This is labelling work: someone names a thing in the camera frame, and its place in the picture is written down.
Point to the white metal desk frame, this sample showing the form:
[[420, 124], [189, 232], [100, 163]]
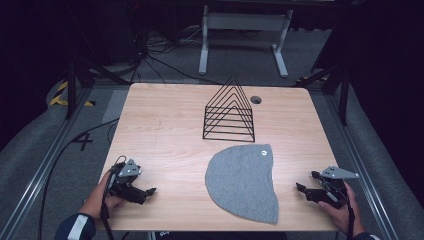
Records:
[[245, 21]]

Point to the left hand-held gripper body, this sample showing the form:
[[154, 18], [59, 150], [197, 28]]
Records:
[[128, 170]]

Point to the aluminium floor rail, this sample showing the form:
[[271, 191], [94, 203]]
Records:
[[40, 173], [361, 166]]

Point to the person's left hand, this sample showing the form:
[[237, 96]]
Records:
[[97, 200]]

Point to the grey felt placemat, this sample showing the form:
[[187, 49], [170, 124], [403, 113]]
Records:
[[243, 185]]

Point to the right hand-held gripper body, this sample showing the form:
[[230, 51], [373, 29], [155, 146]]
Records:
[[328, 195]]

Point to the black metal stand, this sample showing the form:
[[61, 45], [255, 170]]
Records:
[[343, 96], [71, 90]]

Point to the person's right hand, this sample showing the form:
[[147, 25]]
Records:
[[346, 216]]

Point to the black tape floor mark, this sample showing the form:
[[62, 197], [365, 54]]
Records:
[[83, 140]]

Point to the yellow black hazard tape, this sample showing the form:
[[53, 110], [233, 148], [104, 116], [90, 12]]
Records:
[[57, 99]]

